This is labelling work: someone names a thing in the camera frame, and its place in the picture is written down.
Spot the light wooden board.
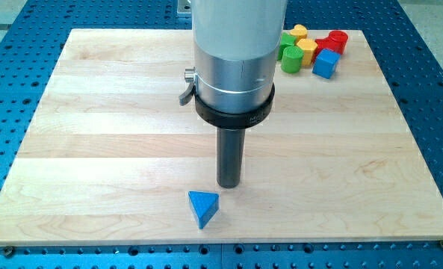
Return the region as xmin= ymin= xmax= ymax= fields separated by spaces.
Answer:
xmin=0 ymin=29 xmax=443 ymax=247

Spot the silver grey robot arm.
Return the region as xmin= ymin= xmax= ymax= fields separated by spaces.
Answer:
xmin=180 ymin=0 xmax=287 ymax=129

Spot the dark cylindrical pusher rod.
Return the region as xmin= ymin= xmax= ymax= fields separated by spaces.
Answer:
xmin=217 ymin=128 xmax=245 ymax=188

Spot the yellow hexagonal block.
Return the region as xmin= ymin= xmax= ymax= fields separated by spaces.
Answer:
xmin=297 ymin=39 xmax=317 ymax=67

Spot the green cylinder block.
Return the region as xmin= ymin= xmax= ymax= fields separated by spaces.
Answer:
xmin=281 ymin=46 xmax=304 ymax=73

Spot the red cylinder block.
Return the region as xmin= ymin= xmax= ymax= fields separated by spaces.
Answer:
xmin=328 ymin=30 xmax=349 ymax=55

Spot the green block behind arm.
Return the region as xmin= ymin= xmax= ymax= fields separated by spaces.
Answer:
xmin=277 ymin=32 xmax=297 ymax=61

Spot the yellow heart block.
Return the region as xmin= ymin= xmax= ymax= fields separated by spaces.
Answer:
xmin=288 ymin=24 xmax=308 ymax=43

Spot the metal bracket at top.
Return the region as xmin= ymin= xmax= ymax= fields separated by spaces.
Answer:
xmin=176 ymin=0 xmax=192 ymax=18

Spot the blue cube block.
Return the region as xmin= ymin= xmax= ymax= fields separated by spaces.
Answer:
xmin=312 ymin=49 xmax=341 ymax=79

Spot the blue triangular prism block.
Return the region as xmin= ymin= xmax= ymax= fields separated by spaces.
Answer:
xmin=188 ymin=191 xmax=220 ymax=229

